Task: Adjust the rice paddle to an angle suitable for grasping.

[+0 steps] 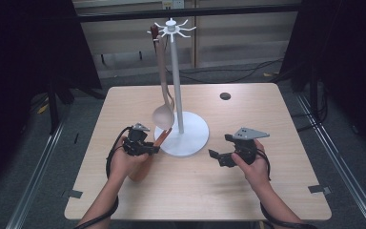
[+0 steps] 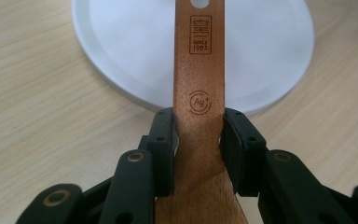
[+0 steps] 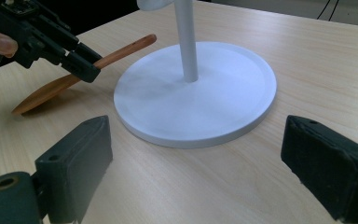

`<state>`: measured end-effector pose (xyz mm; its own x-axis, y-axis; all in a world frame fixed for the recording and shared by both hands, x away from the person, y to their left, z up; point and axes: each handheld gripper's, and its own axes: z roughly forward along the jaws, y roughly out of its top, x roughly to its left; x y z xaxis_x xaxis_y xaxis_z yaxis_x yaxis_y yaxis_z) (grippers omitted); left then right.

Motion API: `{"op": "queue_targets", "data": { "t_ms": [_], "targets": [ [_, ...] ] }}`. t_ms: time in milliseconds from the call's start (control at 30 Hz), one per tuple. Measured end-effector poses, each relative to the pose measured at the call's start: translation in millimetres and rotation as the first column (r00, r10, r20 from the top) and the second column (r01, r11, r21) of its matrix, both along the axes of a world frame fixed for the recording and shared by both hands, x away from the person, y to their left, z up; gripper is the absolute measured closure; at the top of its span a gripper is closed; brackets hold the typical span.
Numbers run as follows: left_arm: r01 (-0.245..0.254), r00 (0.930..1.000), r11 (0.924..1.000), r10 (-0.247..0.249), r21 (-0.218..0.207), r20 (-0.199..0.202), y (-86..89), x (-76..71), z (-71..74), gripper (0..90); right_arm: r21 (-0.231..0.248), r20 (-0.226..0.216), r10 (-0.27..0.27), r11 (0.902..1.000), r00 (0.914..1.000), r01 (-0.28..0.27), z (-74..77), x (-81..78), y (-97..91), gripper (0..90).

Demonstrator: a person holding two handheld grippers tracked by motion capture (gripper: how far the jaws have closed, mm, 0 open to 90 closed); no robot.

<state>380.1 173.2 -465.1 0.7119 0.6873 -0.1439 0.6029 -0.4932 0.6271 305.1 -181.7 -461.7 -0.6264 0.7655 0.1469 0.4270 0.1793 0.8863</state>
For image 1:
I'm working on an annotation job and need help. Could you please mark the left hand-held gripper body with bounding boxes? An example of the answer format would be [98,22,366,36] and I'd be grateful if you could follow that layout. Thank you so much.
[121,122,156,157]

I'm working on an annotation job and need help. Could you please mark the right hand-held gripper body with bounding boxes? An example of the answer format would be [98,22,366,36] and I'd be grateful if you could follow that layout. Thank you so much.
[224,127,271,166]

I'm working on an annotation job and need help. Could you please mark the orange wooden spatula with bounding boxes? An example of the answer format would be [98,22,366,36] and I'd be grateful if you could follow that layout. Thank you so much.
[128,127,173,183]

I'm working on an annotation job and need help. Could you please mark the white utensil stand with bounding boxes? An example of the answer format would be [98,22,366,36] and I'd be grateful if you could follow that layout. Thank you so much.
[147,17,210,157]

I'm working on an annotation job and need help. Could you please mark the steel ladle with brown handle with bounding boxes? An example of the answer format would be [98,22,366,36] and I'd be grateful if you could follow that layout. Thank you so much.
[149,24,176,128]

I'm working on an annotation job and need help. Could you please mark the person's right hand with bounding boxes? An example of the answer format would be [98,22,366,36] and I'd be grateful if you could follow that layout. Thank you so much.
[231,140,272,192]

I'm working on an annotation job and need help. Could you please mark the person's left hand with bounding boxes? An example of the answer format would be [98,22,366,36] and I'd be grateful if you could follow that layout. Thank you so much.
[108,136,150,184]

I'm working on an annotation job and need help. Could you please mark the grey tape piece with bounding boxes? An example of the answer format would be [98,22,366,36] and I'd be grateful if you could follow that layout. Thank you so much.
[308,184,333,196]
[61,189,84,199]

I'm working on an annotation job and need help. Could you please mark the black metal stand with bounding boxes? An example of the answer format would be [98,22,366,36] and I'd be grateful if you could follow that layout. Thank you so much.
[46,80,62,135]
[309,73,328,128]

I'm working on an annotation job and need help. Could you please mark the black horizontal bar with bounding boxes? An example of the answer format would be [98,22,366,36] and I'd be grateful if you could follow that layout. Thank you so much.
[75,3,303,23]

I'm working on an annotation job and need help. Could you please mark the black curtain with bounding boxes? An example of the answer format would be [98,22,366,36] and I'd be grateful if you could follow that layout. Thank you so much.
[279,0,366,160]
[0,0,103,198]

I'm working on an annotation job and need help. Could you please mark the right hand-held gripper black cable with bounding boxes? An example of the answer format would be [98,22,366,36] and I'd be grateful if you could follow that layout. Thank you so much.
[255,149,318,229]

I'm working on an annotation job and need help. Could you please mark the hand-held gripper black cable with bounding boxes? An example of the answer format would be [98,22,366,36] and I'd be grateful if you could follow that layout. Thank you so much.
[255,149,318,229]
[72,126,134,229]

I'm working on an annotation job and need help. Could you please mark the left hand-held gripper black cable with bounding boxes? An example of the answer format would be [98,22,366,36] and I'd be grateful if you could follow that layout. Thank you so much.
[72,126,134,229]

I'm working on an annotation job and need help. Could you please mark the black floor cable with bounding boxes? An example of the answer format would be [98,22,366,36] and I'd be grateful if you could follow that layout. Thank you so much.
[165,58,284,84]

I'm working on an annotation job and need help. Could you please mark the metal floor rail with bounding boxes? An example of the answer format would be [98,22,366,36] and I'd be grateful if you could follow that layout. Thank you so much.
[6,117,68,229]
[295,92,366,229]

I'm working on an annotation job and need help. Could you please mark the white wall outlet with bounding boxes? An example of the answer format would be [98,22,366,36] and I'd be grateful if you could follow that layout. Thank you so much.
[161,0,185,10]

